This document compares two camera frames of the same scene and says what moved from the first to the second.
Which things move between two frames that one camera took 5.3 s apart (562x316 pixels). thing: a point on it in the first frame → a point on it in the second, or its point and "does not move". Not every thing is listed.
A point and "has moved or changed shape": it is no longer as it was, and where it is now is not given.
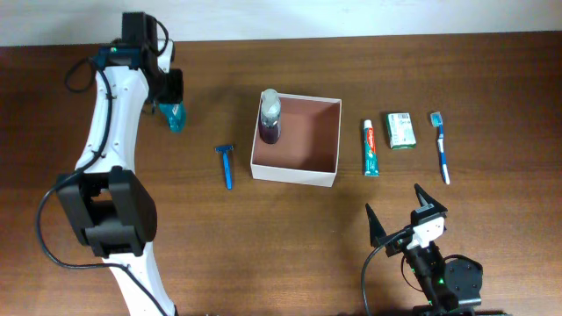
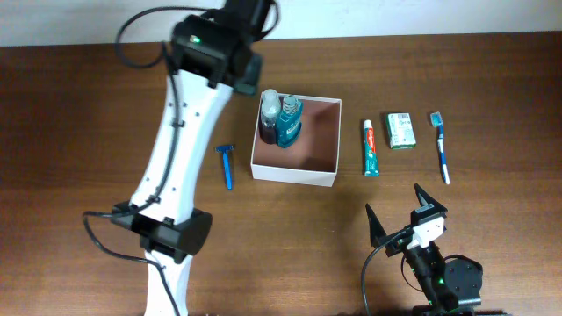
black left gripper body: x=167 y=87 → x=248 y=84
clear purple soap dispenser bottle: x=270 y=126 does not move
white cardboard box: x=307 y=147 does not move
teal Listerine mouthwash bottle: x=175 y=114 has moved or changed shape
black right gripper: x=377 y=231 does not move
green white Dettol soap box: x=400 y=131 does not move
